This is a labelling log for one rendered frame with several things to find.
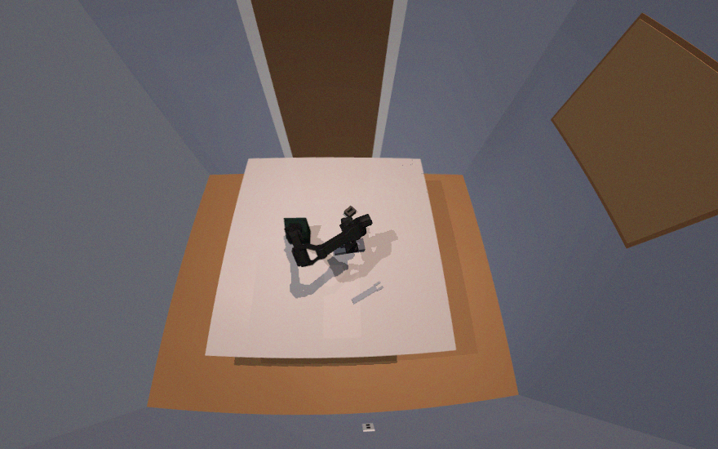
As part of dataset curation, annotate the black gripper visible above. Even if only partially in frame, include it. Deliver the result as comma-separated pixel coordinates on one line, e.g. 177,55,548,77
341,217,358,253

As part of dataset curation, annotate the grey forked flat bar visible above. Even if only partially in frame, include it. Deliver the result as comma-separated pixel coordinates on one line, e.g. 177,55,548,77
352,281,383,304

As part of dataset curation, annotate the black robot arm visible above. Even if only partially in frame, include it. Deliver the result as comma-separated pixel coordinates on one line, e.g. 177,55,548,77
284,214,373,267

